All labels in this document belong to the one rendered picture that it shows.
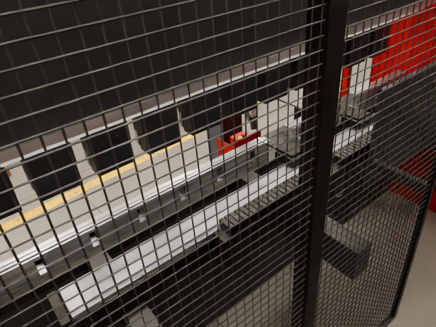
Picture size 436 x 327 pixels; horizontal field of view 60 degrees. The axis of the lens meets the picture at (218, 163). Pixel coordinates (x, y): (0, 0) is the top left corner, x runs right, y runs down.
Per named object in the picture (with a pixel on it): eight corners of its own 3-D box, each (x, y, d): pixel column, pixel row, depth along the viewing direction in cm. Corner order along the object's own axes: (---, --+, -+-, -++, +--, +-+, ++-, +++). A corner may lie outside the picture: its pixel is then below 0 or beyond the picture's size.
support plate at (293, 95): (293, 88, 229) (293, 87, 228) (328, 101, 211) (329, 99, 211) (271, 98, 220) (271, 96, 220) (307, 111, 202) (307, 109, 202)
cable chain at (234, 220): (304, 176, 153) (305, 168, 151) (316, 182, 149) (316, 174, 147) (218, 228, 132) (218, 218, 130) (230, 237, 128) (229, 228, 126)
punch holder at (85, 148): (126, 152, 146) (116, 113, 137) (136, 160, 140) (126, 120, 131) (88, 167, 138) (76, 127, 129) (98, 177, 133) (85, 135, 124)
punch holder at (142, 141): (170, 133, 155) (163, 95, 146) (181, 141, 149) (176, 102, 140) (137, 146, 148) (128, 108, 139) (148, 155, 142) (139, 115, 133)
